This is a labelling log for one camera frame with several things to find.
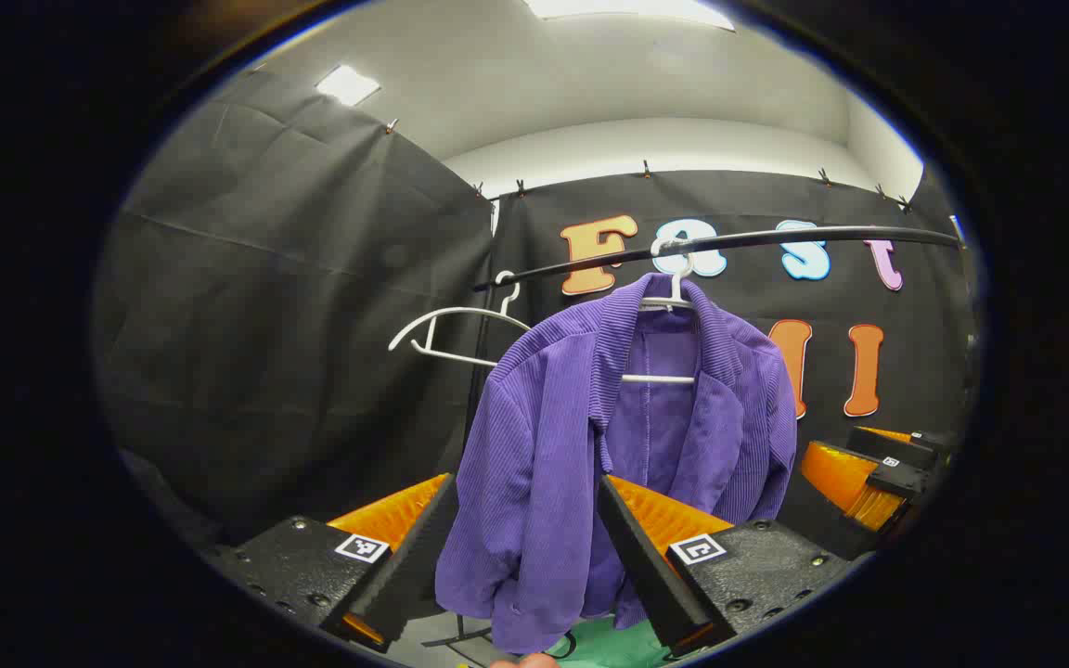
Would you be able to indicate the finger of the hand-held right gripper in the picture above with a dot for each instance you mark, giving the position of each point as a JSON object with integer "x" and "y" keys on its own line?
{"x": 896, "y": 480}
{"x": 887, "y": 447}

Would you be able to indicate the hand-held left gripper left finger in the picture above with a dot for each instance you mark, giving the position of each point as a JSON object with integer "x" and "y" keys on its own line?
{"x": 414, "y": 566}

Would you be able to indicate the ceiling light panel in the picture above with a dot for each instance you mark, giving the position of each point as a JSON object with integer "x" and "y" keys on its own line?
{"x": 347, "y": 85}
{"x": 627, "y": 9}

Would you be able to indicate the black clothes rack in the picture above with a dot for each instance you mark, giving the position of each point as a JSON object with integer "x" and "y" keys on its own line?
{"x": 776, "y": 239}

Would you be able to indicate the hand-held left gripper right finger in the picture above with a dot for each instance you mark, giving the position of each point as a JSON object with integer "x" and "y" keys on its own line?
{"x": 646, "y": 575}

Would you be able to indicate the row of black binder clips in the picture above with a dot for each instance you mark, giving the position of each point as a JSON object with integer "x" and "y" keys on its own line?
{"x": 646, "y": 170}

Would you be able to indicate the white plastic hanger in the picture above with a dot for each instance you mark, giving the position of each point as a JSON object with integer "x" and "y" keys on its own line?
{"x": 470, "y": 311}
{"x": 660, "y": 378}

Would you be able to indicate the green laundry hamper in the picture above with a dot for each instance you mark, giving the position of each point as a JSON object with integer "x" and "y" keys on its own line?
{"x": 618, "y": 645}

